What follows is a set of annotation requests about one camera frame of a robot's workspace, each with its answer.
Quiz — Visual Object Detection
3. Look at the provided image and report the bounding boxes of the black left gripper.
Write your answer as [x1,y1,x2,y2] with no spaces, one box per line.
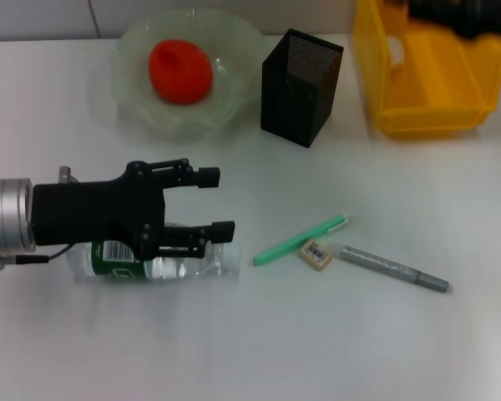
[32,157,236,259]

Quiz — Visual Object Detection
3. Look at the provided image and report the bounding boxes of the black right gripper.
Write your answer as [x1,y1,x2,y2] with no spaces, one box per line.
[407,0,501,39]

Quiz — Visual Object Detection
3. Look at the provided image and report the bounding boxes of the white paper ball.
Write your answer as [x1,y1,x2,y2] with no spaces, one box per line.
[385,34,407,69]

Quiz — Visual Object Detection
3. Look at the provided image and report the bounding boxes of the clear water bottle green label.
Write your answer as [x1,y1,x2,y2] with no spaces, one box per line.
[65,223,241,286]

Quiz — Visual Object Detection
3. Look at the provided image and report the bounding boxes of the green pen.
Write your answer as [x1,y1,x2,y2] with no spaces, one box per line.
[252,214,352,267]

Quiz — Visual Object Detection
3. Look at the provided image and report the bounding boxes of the orange fruit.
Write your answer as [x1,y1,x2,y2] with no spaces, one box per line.
[147,38,215,106]

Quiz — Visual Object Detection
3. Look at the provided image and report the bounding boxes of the beige eraser with barcode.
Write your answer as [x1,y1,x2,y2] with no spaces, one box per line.
[296,238,333,273]

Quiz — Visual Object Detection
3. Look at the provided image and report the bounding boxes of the clear glass fruit bowl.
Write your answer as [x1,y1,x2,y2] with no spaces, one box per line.
[108,8,268,144]

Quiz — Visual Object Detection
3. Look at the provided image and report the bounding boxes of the black mesh pen holder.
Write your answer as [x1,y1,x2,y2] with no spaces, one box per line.
[260,28,345,150]

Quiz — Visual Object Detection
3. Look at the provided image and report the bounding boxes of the grey marker pen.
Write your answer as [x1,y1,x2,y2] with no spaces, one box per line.
[337,243,450,294]

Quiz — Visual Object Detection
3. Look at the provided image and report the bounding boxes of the yellow plastic bin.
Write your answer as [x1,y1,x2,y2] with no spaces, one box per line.
[352,0,501,141]

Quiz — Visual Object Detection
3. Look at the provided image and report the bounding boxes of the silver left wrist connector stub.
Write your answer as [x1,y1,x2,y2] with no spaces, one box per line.
[58,165,81,185]

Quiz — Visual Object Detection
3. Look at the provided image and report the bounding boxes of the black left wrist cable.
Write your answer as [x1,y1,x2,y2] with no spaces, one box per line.
[0,245,75,272]

